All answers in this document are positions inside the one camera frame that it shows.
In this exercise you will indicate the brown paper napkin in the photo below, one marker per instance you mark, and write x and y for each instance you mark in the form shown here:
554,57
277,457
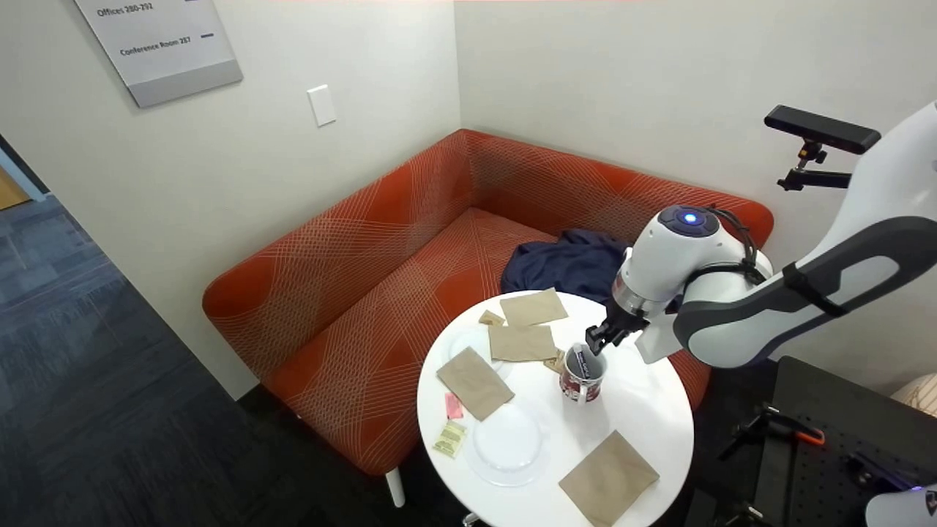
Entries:
531,309
519,343
476,385
608,480

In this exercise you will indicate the beige rounded object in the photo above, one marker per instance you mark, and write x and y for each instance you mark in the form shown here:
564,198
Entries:
920,397

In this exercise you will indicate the grey wall sign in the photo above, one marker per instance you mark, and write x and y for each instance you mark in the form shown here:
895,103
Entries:
162,47

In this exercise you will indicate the navy blue cloth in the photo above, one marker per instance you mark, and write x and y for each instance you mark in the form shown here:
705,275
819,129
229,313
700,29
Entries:
558,266

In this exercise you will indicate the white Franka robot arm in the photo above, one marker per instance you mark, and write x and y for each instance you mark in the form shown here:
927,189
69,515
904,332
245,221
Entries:
674,259

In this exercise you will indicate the black mounting platform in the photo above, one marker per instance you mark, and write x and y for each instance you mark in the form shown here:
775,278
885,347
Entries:
840,411

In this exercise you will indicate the silver table pedestal base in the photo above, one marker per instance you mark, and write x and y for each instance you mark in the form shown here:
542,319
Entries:
471,520

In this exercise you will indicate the yellow green packet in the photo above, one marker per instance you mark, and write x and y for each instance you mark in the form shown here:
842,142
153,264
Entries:
449,439

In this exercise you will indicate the brown sugar packet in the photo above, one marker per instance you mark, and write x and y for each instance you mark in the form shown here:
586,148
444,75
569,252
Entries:
490,318
558,360

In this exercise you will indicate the pink sweetener packet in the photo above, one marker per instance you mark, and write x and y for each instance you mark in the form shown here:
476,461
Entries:
453,406

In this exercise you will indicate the black camera on mount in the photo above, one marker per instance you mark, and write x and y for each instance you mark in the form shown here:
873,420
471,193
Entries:
820,127

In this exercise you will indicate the white plate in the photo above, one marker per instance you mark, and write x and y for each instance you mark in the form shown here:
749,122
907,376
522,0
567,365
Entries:
509,439

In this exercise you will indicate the maroon white ceramic mug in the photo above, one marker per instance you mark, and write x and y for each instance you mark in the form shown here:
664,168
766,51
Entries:
585,387

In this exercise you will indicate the orange fabric corner sofa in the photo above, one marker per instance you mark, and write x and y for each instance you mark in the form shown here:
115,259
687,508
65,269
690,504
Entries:
390,264

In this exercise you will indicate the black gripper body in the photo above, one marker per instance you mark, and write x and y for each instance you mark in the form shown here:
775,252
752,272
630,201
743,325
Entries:
618,325

